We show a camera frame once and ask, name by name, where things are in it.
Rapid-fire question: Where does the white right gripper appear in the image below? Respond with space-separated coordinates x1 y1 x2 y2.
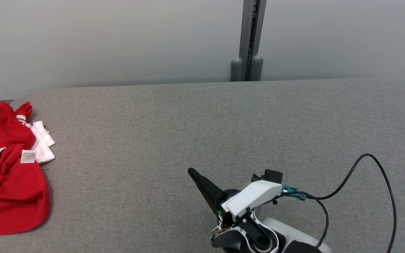
188 168 282 229

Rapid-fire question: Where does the red garment with white label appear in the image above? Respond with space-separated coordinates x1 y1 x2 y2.
0 101 51 236

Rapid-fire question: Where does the teal right camera connector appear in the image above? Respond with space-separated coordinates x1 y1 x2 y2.
282 186 307 201

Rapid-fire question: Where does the grey cylindrical post foot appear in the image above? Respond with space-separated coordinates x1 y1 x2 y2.
231 58 243 82
251 55 264 82

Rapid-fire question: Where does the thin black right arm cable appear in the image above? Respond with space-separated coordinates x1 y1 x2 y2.
306 197 329 248

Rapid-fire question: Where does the long black looping cable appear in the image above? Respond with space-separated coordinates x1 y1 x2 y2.
304 154 397 253

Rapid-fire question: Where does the grey slotted metal wall post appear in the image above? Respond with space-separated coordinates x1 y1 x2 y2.
239 0 267 81

